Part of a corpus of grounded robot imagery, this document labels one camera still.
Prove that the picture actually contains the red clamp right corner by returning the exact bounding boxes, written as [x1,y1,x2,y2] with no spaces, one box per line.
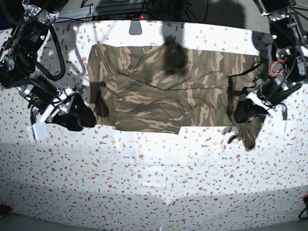
[302,194,308,207]

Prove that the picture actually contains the red clamp corner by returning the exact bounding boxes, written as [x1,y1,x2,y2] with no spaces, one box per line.
[302,194,308,207]
[0,204,12,214]

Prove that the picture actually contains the camouflage T-shirt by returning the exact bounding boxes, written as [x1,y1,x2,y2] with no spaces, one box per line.
[87,40,265,150]

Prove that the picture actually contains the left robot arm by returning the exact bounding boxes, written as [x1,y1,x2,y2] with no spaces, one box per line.
[234,0,308,123]

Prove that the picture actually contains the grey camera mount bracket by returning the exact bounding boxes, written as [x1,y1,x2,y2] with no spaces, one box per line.
[129,20,142,36]

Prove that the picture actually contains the red clamp left corner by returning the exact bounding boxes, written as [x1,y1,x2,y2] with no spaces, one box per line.
[0,204,12,214]

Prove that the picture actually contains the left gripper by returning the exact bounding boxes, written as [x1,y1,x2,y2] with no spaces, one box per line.
[233,79,289,123]

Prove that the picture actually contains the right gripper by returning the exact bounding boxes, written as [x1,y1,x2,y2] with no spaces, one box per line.
[26,87,96,140]

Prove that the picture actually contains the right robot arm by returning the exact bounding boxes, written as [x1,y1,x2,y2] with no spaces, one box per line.
[0,0,96,141]

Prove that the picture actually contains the black power strip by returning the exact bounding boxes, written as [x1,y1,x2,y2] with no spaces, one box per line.
[92,14,150,21]

